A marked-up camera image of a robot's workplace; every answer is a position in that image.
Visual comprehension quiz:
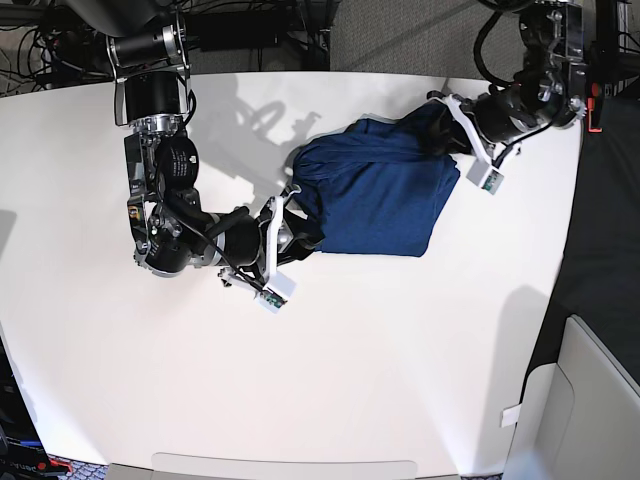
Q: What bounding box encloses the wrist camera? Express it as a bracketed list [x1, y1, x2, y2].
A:
[466, 158, 504, 195]
[255, 273, 296, 313]

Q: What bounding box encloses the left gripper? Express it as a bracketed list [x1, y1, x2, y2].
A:
[414, 89, 530, 169]

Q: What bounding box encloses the dark grey cloth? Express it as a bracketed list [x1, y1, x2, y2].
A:
[526, 96, 639, 379]

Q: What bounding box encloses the blue long-sleeve shirt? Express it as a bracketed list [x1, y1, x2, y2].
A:
[292, 104, 460, 257]

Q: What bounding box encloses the small red clamp bottom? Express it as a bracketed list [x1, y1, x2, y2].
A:
[37, 459, 73, 476]

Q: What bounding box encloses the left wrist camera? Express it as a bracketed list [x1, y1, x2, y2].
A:
[466, 158, 504, 195]

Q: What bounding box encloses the black box with label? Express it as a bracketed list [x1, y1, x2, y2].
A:
[1, 347, 47, 479]

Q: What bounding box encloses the black aluminium frame post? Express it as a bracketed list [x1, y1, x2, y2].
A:
[296, 0, 339, 72]

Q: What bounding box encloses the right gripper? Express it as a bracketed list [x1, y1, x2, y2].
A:
[209, 184, 325, 295]

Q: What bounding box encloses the grey plastic bin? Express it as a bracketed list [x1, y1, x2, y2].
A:
[503, 316, 639, 479]

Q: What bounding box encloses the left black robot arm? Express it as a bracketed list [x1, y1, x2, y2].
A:
[428, 1, 588, 169]

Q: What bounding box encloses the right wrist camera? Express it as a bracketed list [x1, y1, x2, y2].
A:
[255, 273, 296, 313]

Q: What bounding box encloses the red black clamp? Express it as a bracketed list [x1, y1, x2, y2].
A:
[587, 81, 605, 133]

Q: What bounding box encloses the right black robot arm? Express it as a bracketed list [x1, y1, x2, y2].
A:
[70, 1, 323, 308]

